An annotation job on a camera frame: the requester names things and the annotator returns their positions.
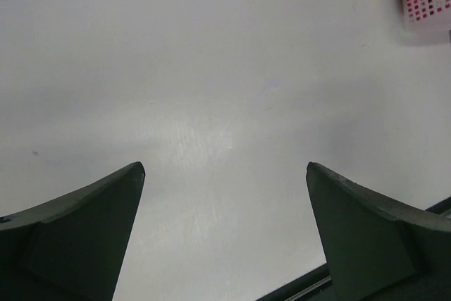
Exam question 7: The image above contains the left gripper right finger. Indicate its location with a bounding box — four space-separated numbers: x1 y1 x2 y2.
305 162 451 301

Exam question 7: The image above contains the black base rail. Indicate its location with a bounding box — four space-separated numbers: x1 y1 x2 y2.
254 195 451 301

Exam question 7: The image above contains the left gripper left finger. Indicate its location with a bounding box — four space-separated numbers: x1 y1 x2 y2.
1 162 145 300

